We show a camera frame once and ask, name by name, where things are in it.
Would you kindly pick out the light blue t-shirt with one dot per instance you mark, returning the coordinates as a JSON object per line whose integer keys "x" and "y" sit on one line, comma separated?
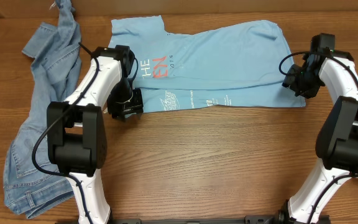
{"x": 239, "y": 65}

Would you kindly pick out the blue denim jeans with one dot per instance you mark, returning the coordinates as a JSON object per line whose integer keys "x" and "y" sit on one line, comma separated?
{"x": 55, "y": 69}

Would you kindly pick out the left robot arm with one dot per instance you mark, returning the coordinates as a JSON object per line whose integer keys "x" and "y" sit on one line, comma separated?
{"x": 76, "y": 136}

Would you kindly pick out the brown cardboard backboard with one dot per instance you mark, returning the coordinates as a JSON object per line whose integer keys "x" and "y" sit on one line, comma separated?
{"x": 44, "y": 8}

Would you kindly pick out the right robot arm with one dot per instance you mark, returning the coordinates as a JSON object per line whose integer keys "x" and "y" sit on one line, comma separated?
{"x": 337, "y": 142}

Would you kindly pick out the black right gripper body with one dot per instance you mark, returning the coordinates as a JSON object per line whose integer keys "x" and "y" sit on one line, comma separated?
{"x": 299, "y": 81}

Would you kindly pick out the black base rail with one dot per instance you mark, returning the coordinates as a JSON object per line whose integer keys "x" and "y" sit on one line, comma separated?
{"x": 250, "y": 219}

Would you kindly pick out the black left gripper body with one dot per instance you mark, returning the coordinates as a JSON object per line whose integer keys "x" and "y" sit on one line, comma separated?
{"x": 124, "y": 99}

